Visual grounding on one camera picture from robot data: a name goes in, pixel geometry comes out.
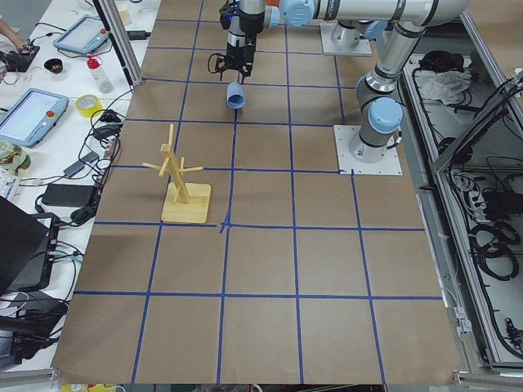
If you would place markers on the red capped squeeze bottle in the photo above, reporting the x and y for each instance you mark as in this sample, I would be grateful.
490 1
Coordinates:
99 75

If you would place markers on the black bowl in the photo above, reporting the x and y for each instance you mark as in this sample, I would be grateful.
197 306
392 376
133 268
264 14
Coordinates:
54 65

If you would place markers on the black laptop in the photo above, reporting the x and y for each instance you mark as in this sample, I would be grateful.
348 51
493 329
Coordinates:
27 241

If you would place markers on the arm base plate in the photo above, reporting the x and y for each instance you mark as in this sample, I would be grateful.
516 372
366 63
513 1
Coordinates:
342 41
354 157

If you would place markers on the black power adapter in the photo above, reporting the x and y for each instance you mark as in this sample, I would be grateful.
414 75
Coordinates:
63 195

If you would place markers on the aluminium frame post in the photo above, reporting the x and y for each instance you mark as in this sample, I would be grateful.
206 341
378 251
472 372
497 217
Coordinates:
108 13

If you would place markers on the light blue plastic cup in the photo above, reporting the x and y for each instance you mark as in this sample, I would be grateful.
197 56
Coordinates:
235 98

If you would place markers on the paper cup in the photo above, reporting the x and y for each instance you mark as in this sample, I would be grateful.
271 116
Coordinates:
124 13

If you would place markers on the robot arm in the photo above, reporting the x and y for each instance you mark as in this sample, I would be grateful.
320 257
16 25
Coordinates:
244 20
381 114

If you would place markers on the teach pendant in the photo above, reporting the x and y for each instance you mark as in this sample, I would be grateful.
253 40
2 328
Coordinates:
32 117
83 37

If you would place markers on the right teach pendant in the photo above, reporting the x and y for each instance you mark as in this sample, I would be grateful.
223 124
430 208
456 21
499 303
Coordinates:
83 37

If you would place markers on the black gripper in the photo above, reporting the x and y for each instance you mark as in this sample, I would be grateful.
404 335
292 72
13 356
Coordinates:
241 55

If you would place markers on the left teach pendant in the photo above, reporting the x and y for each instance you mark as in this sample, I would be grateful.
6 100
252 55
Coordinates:
32 117

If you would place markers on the yellow tape roll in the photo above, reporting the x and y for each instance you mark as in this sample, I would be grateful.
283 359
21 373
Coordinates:
88 105

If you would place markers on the wooden cup rack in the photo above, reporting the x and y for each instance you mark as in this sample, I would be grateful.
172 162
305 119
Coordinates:
184 202

